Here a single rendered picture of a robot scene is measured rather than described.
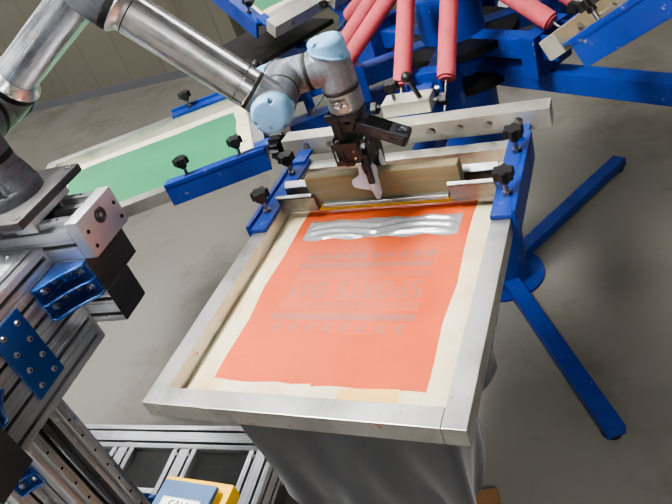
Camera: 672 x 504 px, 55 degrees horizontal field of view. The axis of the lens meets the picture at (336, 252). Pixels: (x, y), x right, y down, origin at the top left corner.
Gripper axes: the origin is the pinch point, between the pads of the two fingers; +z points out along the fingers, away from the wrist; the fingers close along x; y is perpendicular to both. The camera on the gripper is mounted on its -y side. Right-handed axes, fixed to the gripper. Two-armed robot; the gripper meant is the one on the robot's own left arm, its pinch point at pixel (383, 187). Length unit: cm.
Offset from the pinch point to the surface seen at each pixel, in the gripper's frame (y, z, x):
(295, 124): 48, 8, -54
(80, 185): 117, 4, -25
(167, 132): 100, 5, -56
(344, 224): 9.0, 4.7, 6.4
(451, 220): -15.7, 5.1, 7.0
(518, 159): -28.2, 1.0, -7.7
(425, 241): -11.4, 5.4, 13.2
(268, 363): 10.6, 5.1, 47.1
